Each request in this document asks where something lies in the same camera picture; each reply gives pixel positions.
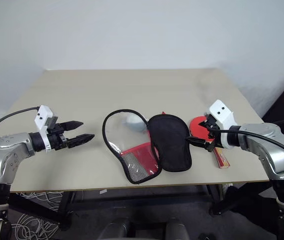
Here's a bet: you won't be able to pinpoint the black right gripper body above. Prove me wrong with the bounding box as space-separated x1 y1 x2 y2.
202 113 222 153

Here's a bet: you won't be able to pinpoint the black metal table frame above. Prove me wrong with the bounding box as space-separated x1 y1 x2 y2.
9 184 235 227

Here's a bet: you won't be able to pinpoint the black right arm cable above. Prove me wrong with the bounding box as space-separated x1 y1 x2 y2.
208 126 284 161

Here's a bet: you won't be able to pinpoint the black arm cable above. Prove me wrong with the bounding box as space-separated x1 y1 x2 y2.
0 106 40 148
208 126 284 161

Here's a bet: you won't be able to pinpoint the white tangled floor cables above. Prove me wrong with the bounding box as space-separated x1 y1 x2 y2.
11 190 66 240

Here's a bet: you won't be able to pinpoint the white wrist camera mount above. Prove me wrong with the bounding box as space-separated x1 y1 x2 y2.
34 105 59 153
208 99 237 151

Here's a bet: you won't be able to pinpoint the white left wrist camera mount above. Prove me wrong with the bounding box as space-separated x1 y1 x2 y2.
34 105 59 153

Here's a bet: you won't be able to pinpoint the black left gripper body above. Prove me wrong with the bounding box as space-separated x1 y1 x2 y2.
47 122 69 152

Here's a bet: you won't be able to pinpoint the black and red paddle case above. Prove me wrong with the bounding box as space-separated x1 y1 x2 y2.
102 108 192 185

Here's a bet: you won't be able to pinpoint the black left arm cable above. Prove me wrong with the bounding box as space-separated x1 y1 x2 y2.
0 106 40 148

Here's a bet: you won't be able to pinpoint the red table tennis paddle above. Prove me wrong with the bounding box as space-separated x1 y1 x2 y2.
189 114 231 170

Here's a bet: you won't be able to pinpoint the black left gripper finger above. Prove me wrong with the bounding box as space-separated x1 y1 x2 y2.
66 133 95 149
61 120 84 131

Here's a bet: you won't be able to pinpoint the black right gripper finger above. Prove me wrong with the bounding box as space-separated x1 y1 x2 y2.
198 119 211 130
185 136 210 149

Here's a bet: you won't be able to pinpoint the pale grey round object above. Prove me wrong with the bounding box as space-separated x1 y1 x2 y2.
123 113 145 133

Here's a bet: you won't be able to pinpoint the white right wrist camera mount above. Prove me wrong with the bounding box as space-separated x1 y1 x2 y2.
208 99 237 151

